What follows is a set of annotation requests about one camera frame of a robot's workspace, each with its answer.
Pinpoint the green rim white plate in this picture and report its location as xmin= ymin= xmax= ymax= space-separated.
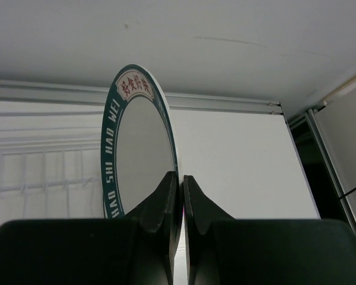
xmin=100 ymin=63 xmax=181 ymax=280

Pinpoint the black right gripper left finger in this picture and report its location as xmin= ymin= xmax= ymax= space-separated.
xmin=0 ymin=172 xmax=179 ymax=284

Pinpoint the black wall cable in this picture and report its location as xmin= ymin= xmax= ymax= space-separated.
xmin=338 ymin=180 xmax=356 ymax=199

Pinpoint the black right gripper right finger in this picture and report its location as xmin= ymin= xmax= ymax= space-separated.
xmin=183 ymin=176 xmax=356 ymax=284

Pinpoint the aluminium table frame rail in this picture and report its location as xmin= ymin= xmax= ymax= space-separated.
xmin=0 ymin=78 xmax=356 ymax=247

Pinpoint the white wire dish rack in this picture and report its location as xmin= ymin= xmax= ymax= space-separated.
xmin=0 ymin=112 xmax=103 ymax=224

